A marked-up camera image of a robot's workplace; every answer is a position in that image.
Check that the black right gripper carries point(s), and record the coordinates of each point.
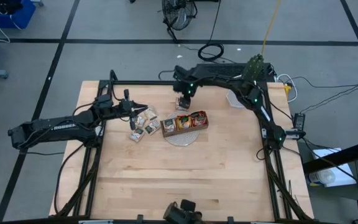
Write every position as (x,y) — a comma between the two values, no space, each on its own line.
(187,88)

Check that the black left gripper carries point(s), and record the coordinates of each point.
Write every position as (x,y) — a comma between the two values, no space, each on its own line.
(127,107)

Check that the red strawberry tea packet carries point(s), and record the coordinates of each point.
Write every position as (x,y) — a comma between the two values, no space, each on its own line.
(199,118)

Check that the brown wooden tea box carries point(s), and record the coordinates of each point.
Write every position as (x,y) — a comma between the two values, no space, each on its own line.
(185,132)

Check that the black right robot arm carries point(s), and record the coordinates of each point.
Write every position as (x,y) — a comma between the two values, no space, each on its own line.
(247,90)

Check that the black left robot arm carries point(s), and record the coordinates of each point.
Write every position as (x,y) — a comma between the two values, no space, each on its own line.
(57,126)

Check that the white woven round coaster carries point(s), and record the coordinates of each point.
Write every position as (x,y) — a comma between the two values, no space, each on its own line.
(182,140)

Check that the green cactus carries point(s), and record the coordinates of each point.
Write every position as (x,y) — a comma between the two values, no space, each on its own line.
(253,67)

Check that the black floor fan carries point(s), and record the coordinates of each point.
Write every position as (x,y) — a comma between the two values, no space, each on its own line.
(179,14)

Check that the dark grey bulky object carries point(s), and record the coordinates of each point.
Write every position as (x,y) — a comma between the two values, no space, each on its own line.
(182,214)

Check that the black power adapter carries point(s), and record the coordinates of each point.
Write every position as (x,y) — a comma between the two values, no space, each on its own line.
(299,120)

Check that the blue plastic bin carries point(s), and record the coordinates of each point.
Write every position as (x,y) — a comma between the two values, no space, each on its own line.
(23,17)

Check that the clear plastic cup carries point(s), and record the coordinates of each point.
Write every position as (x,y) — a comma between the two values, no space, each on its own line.
(322,177)

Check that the white box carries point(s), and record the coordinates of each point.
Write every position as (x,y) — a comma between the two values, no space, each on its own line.
(343,177)

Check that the black metal table frame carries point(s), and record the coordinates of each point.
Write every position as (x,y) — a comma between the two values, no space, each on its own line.
(135,83)

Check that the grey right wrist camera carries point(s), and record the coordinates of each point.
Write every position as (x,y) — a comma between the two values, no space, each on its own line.
(179,72)

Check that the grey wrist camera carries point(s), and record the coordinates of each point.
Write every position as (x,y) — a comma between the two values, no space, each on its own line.
(103,101)
(179,72)

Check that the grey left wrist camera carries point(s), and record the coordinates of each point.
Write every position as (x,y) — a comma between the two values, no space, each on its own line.
(103,101)

